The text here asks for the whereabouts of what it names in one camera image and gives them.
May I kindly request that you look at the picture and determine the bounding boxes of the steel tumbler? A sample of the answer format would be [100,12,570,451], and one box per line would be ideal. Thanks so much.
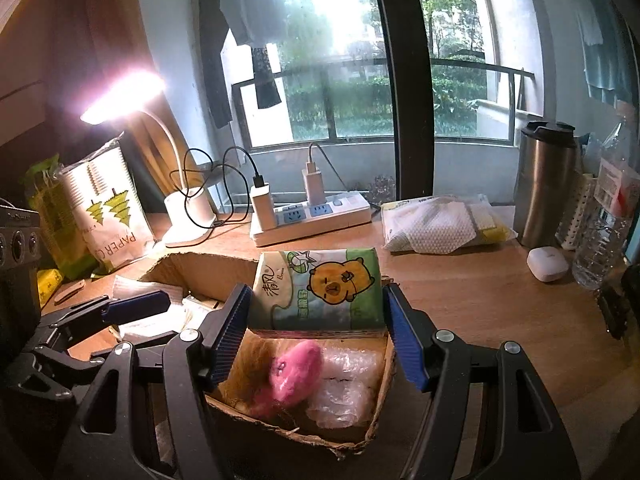
[513,121,578,250]

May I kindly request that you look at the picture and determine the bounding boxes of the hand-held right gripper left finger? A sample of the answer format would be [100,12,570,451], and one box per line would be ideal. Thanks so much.
[52,284,253,480]

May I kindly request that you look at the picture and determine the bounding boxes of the white cable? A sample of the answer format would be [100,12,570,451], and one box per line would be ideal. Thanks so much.
[307,141,346,196]

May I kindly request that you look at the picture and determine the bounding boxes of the white perforated holder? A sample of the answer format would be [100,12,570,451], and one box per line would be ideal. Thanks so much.
[555,172,598,251]

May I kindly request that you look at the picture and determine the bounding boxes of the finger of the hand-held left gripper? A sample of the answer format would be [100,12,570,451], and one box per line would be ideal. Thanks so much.
[17,347,113,401]
[35,289,172,350]

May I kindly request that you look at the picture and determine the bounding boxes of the yellow packet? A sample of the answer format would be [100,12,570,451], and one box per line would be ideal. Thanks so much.
[37,269,63,311]

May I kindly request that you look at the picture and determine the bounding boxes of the green paper cup pack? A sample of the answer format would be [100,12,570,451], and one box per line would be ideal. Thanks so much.
[25,155,98,281]

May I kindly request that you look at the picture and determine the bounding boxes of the wet wipes pack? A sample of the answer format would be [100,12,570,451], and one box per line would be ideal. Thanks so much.
[381,194,516,254]

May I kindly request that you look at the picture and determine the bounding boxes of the white desk lamp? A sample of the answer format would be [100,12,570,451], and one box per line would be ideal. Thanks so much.
[80,71,218,248]

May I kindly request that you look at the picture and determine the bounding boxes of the hanging dark long garment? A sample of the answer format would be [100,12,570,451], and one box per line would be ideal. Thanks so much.
[197,0,234,128]

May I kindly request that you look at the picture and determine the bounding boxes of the white paper cup pack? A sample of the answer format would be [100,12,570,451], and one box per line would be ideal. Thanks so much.
[60,132,156,275]

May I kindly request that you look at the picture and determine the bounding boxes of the small black device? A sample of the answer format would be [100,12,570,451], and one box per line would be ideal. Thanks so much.
[595,260,640,341]

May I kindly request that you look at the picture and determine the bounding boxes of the brown curtain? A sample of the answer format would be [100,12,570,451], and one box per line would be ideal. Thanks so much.
[45,0,221,211]

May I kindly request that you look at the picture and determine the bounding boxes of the white earbud case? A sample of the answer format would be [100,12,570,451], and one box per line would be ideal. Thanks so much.
[526,246,571,281]

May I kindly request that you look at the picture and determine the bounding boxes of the black cable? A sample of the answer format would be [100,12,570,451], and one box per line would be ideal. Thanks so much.
[169,146,263,228]

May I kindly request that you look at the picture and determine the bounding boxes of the bear print tissue pack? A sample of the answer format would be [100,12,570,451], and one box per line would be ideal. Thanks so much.
[248,249,386,333]

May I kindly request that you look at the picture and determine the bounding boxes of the clear water bottle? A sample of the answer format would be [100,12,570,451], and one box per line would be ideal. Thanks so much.
[571,115,640,291]

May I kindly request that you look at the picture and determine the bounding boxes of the brown plush toy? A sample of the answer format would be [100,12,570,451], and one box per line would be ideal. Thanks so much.
[232,332,281,406]

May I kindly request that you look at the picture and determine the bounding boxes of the black window frame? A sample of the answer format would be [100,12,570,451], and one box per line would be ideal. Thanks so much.
[367,0,436,201]

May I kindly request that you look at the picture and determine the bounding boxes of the small white charger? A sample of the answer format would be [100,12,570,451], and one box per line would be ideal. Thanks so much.
[301,167,326,206]

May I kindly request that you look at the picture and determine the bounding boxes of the white power strip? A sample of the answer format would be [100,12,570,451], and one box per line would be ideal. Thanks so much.
[250,191,373,248]

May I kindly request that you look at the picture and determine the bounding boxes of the large white charger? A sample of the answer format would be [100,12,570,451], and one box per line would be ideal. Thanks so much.
[250,182,278,231]

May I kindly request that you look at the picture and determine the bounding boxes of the wall cabinet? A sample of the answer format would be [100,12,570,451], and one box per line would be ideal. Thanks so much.
[0,0,51,146]

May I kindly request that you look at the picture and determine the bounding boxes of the clear plastic cotton swab bag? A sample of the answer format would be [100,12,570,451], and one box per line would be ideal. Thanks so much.
[305,347,383,428]

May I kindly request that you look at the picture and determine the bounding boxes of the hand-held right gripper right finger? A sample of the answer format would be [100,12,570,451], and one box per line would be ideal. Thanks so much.
[384,284,583,480]

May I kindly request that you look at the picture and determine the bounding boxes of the cardboard box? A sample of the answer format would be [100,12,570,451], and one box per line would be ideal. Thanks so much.
[107,252,398,458]

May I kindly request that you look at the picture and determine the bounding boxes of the pink plush toy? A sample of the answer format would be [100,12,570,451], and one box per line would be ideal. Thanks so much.
[250,340,323,418]

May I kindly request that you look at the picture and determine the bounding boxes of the white embossed paper towel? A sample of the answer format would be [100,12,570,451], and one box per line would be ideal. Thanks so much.
[112,275,221,341]

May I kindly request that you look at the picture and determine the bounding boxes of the hanging teal clothes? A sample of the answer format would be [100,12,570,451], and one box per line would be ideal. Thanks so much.
[572,0,636,106]

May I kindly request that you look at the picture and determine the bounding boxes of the balcony railing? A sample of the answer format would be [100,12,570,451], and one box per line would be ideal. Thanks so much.
[232,57,536,148]

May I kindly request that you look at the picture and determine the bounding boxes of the hanging grey garment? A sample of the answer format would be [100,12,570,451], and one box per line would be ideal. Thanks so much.
[220,0,288,46]

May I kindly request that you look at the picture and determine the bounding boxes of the hanging black cloth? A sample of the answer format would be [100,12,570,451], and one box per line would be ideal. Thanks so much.
[250,45,281,108]

